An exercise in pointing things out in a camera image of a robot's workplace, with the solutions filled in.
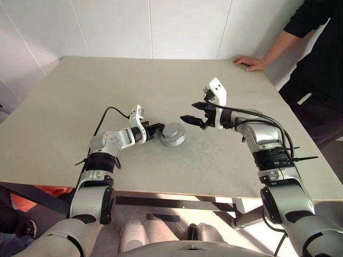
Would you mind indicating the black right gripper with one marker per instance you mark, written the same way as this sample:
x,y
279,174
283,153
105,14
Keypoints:
x,y
211,119

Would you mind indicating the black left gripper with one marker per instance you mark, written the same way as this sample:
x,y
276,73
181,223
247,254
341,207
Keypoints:
x,y
148,130

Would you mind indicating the grey motor housing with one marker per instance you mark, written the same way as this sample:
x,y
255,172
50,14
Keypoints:
x,y
171,143

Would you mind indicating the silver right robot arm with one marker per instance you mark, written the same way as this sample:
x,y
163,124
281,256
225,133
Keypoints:
x,y
286,198

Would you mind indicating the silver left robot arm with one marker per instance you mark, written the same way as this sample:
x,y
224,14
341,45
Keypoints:
x,y
91,198

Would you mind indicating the person's right forearm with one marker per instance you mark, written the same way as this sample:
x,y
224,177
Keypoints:
x,y
281,46

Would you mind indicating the person's right hand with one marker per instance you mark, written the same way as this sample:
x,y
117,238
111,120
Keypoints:
x,y
253,63

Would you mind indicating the black floor tape strip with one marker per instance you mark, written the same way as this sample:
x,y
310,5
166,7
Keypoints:
x,y
163,218

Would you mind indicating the grey rounded shape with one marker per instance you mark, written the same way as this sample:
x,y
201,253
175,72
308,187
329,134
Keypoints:
x,y
207,234
134,237

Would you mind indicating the grey table leg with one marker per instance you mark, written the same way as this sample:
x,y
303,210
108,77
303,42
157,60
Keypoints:
x,y
246,218

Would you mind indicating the person's black trousers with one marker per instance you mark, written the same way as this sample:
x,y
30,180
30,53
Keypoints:
x,y
319,115

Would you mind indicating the grey robot torso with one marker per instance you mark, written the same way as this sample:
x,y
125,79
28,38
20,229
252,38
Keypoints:
x,y
193,251

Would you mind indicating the person in black clothes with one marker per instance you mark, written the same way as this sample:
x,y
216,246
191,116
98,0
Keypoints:
x,y
321,42

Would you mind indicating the orange object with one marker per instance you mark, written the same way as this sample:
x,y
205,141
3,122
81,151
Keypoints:
x,y
24,200

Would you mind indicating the black sneaker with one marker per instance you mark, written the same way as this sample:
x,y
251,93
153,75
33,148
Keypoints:
x,y
30,228

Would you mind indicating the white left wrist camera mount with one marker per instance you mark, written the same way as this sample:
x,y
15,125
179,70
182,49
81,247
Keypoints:
x,y
135,113

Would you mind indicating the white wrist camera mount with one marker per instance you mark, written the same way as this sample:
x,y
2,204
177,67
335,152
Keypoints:
x,y
218,89
135,113

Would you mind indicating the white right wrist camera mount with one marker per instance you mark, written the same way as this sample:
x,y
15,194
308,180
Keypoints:
x,y
218,89

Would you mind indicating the dark metal table frame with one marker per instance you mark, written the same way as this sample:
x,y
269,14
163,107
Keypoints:
x,y
174,202

